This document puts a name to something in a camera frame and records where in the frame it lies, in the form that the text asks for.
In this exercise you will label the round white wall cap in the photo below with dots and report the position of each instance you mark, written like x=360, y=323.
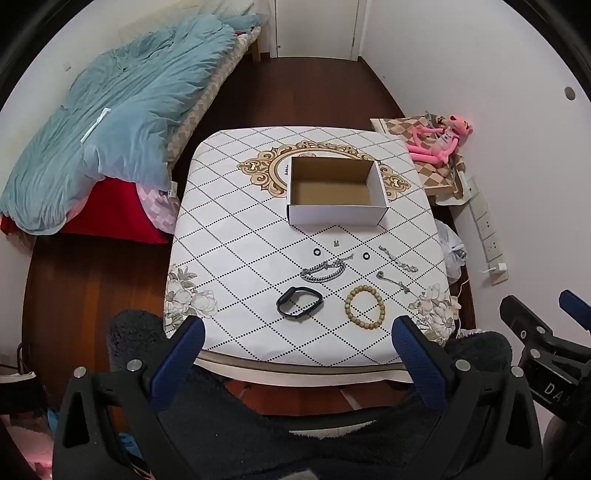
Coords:
x=570, y=93

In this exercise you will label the white cardboard box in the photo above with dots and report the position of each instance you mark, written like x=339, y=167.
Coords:
x=334, y=198

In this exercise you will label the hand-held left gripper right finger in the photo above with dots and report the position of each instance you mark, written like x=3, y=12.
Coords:
x=420, y=364

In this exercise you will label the light blue duvet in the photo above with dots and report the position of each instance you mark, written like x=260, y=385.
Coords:
x=115, y=120

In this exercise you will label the white power strip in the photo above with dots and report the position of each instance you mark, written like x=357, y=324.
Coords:
x=487, y=230

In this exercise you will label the white plastic bag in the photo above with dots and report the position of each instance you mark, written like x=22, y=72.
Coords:
x=450, y=249

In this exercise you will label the white table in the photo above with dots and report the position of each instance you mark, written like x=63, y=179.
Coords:
x=300, y=369

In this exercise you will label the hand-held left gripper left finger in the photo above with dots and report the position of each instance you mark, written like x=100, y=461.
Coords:
x=178, y=364

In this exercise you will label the pink plush toy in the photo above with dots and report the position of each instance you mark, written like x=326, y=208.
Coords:
x=434, y=143

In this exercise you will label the pink checkered quilt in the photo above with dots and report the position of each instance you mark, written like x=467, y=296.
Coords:
x=159, y=207

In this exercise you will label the black smart band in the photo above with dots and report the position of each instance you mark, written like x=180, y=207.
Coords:
x=282, y=308

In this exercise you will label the pink cloth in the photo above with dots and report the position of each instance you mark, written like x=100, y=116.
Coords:
x=27, y=447

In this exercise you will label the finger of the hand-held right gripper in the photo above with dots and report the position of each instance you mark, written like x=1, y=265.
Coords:
x=575, y=307
x=526, y=323

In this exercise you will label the white charger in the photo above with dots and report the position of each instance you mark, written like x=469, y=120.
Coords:
x=500, y=268

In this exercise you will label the wooden bed frame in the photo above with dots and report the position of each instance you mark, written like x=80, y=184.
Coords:
x=256, y=48

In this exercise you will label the white door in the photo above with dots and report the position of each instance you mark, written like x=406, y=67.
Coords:
x=314, y=27

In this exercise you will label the red blanket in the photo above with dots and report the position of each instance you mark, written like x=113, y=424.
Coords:
x=115, y=217

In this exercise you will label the beige patterned mattress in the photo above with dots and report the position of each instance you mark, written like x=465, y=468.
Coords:
x=203, y=101

